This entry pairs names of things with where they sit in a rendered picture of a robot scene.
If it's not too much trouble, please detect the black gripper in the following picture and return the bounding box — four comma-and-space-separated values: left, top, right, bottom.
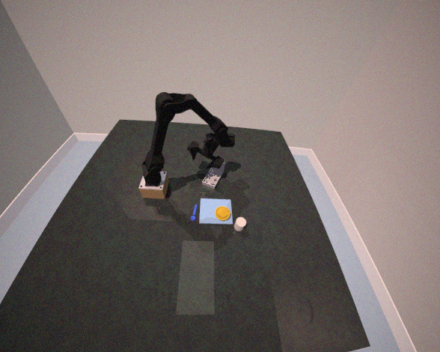
187, 141, 224, 169

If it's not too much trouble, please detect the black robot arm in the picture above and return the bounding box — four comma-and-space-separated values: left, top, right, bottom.
142, 92, 235, 186

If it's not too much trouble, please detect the light blue flat square mat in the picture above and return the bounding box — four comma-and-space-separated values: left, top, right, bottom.
199, 198, 233, 225

